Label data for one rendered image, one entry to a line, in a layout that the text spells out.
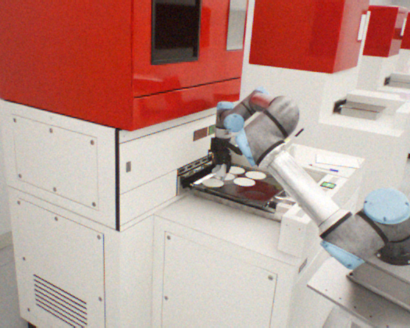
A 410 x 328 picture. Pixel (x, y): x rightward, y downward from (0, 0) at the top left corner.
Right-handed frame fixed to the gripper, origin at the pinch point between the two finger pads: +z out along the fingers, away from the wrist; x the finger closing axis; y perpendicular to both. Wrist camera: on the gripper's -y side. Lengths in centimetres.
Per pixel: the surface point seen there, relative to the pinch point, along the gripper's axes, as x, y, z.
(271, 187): 15.4, -16.0, 1.4
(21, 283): -46, 84, 61
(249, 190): 13.8, -4.8, 1.3
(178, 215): 9.5, 28.0, 9.2
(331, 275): 69, 1, 9
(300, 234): 55, 4, 0
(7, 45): -41, 81, -54
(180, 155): -4.7, 20.4, -11.9
